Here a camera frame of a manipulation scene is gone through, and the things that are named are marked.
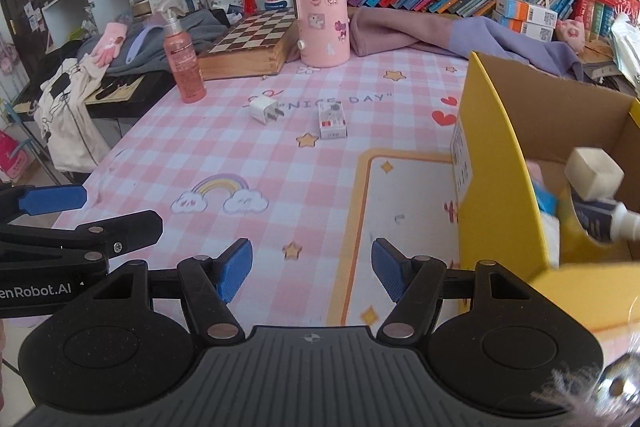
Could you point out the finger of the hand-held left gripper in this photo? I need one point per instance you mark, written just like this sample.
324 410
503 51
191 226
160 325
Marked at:
52 199
125 229

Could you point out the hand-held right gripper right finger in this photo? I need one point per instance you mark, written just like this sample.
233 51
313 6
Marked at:
389 269

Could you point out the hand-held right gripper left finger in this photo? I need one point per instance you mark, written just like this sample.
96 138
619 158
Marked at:
235 272

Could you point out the white printed tote bag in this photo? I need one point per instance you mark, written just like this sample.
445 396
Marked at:
70 117

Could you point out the black side table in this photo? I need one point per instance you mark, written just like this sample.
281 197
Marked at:
135 97

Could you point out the pink and purple sweatshirt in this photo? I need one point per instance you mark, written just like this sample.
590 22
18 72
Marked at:
450 34

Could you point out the small pink pig plush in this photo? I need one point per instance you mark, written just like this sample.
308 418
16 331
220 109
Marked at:
571 34

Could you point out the pink checked tablecloth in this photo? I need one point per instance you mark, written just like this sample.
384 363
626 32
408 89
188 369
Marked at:
225 147

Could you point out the dark tube with white cap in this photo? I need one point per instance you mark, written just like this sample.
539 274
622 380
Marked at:
600 219

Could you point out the wooden chess box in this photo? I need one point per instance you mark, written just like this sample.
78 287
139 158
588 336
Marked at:
250 42

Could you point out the pile of white paper bags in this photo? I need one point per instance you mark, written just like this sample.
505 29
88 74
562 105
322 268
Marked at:
627 52

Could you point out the small white plug adapter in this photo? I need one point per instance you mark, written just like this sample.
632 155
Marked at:
265 109

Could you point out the pink cylinder container with stickers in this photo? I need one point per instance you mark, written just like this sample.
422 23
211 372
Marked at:
322 17

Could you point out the orange and white small box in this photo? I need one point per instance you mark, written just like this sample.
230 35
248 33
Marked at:
525 9
532 32

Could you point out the beige cube block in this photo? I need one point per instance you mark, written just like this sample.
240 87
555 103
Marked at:
595 172

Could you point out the grey clothing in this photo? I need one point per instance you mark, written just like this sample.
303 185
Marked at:
200 29

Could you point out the yellow cardboard box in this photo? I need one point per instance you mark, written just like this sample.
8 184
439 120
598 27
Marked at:
500 187

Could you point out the yellow tape roll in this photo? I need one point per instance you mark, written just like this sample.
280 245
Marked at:
575 242

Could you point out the pink spray bottle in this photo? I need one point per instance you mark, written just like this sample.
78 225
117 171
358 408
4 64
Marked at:
185 62

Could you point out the blue bag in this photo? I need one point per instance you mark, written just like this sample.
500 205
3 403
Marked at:
545 199

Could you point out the small white printed box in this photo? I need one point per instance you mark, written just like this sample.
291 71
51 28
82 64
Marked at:
332 122

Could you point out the fluffy pale trim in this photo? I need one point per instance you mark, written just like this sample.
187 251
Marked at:
575 392

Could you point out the pink glove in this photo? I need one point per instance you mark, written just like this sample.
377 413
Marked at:
111 44

